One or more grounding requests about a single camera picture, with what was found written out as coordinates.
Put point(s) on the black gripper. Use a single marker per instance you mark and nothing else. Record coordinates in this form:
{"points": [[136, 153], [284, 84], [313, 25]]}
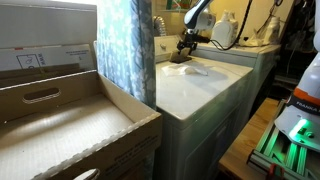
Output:
{"points": [[190, 38]]}

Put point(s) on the white machine control knob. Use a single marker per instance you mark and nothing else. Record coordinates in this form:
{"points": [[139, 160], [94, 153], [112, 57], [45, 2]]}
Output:
{"points": [[163, 47]]}

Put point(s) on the white neighbouring laundry machine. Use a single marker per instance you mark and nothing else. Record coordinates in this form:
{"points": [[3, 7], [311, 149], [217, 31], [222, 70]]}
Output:
{"points": [[246, 60]]}

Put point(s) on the white crumpled cloth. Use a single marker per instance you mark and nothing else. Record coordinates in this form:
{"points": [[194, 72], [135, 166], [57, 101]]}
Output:
{"points": [[185, 69]]}

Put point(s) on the large white detergent bottle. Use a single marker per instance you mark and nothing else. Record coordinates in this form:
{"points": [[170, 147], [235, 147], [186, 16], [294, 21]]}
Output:
{"points": [[224, 30]]}

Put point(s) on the blue floral curtain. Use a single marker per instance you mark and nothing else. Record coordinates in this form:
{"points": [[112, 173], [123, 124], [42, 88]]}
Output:
{"points": [[125, 43]]}

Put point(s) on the white rag pile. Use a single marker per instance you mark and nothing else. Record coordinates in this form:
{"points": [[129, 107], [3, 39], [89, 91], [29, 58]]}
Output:
{"points": [[251, 41]]}

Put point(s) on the small white detergent bottle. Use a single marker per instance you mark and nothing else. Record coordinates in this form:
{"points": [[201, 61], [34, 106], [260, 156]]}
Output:
{"points": [[271, 30]]}

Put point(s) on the wooden table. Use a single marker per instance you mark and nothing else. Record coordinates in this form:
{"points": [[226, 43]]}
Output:
{"points": [[246, 140]]}

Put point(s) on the white printed flat carton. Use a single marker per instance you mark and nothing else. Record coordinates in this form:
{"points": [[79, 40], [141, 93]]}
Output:
{"points": [[50, 56]]}

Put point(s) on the large open brown cardboard box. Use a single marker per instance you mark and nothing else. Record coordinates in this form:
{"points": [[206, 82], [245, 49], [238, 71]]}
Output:
{"points": [[66, 133]]}

